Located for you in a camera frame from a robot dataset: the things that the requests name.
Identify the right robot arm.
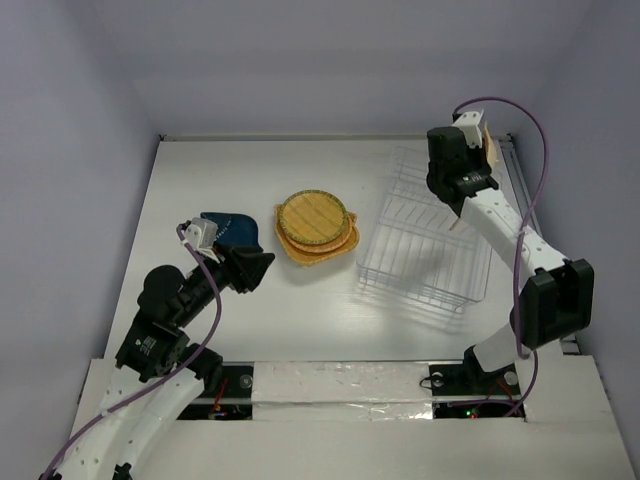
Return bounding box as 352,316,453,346
426,126,595,395

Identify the white wire dish rack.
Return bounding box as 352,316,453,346
357,146,492,312

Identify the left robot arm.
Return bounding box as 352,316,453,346
41,241,275,479

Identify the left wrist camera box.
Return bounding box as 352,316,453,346
182,217,218,252

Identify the white side rail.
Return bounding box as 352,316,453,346
499,134,579,356

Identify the fish-shaped woven plate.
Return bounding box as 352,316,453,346
449,122,501,231

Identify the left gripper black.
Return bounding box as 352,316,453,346
176,238,275,324

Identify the silver foil-taped front beam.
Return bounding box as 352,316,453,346
251,361,433,422

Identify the dark blue ceramic plate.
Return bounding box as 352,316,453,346
200,212,259,247

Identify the triangular woven basket plate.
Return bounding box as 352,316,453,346
274,204,360,267

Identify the round green-rimmed woven plate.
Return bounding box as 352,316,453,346
277,189,348,245

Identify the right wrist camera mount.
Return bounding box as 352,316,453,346
452,109,484,149

